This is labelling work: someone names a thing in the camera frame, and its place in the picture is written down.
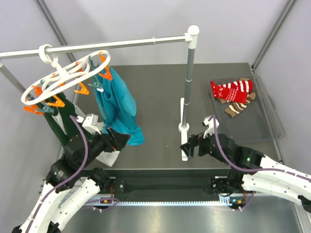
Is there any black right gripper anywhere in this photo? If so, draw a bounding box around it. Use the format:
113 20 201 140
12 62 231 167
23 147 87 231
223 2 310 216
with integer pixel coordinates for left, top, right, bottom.
180 127 231 165

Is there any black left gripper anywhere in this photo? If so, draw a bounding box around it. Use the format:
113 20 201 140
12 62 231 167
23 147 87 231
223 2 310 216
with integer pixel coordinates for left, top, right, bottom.
79 125 131 168

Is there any brown striped sock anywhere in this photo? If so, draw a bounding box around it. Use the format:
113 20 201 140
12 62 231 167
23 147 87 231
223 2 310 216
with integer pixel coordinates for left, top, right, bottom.
217 78 249 103
225 92 256 118

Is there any red snowflake sock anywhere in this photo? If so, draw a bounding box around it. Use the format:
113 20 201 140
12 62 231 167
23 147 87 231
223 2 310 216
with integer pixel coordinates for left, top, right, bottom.
210 82 238 101

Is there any white round clip hanger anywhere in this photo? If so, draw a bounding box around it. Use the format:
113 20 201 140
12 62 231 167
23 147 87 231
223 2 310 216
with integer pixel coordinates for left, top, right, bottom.
21 44 112 115

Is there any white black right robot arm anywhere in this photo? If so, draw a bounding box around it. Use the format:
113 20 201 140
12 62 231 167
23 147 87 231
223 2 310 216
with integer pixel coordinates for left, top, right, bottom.
180 133 311 212

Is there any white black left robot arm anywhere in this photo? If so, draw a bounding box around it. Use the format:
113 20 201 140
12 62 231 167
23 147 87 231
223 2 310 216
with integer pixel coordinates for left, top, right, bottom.
12 128 131 233

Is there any white rack right foot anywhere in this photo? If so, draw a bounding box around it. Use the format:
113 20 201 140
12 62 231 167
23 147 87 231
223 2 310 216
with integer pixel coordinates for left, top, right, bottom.
178 97 190 161

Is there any white cloth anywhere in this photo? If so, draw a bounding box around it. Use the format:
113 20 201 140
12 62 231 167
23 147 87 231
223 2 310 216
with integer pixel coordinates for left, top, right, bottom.
74 105 120 167

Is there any teal cloth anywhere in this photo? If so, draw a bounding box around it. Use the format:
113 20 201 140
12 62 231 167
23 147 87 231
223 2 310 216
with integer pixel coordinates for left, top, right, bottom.
94 67 145 146

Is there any black base bar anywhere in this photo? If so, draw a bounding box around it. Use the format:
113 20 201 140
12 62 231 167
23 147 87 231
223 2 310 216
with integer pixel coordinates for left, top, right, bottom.
111 177 243 202

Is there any dark green cloth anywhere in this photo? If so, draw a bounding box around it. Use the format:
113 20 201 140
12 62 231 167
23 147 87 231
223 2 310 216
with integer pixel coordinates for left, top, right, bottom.
44 93 86 148

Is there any clear plastic bin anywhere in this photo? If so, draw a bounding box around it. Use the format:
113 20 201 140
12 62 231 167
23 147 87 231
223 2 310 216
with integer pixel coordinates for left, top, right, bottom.
201 74 285 144

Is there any red white striped sock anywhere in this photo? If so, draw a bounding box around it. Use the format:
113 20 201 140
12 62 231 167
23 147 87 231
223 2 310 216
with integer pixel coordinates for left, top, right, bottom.
220 80 253 104

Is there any brown striped sock in bin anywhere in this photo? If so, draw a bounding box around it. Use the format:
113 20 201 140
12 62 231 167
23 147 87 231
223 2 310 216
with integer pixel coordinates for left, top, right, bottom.
217 78 249 103

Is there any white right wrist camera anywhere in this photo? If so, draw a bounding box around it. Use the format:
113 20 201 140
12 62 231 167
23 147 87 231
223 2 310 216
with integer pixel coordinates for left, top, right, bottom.
202 115 219 138

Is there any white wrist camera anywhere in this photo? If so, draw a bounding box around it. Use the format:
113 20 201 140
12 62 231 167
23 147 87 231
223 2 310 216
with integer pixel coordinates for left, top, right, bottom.
76 114 104 134
202 115 219 138

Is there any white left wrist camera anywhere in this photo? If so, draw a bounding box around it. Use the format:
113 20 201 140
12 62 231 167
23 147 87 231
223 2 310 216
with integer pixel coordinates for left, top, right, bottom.
76 114 104 134

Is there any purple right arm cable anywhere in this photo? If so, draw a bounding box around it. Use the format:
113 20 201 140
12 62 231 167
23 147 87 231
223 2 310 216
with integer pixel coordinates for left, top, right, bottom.
210 115 311 182

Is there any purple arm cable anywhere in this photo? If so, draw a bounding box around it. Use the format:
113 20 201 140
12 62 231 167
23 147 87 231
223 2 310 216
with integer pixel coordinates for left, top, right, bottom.
26 115 88 229
210 115 311 182

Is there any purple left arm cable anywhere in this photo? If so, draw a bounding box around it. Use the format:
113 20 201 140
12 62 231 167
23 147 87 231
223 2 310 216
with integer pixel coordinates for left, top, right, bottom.
26 115 88 229

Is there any grey rack right post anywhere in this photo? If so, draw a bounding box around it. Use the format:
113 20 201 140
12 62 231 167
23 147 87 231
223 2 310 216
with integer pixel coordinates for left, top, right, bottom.
182 49 195 127

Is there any grey rack post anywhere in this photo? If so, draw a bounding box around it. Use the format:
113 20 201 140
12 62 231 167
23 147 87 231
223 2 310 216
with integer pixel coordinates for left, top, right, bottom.
182 49 195 127
0 61 26 94

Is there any silver clothes rack rail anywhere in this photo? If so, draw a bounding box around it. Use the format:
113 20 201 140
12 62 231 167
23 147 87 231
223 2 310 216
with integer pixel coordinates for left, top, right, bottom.
0 25 200 60

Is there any grey rack left post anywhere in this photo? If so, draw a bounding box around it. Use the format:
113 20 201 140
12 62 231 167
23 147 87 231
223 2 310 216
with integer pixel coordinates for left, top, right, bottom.
0 61 26 94

